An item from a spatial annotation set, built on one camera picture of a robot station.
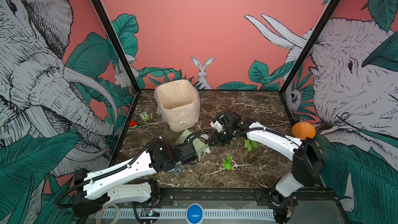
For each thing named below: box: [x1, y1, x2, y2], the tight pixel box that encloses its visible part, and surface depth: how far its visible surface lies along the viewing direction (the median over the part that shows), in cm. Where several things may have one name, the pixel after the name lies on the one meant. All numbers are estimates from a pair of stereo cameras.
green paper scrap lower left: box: [221, 154, 233, 171], surface depth 86 cm
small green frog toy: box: [139, 112, 150, 122], surface depth 106 cm
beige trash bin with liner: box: [154, 79, 201, 133], surface depth 89 cm
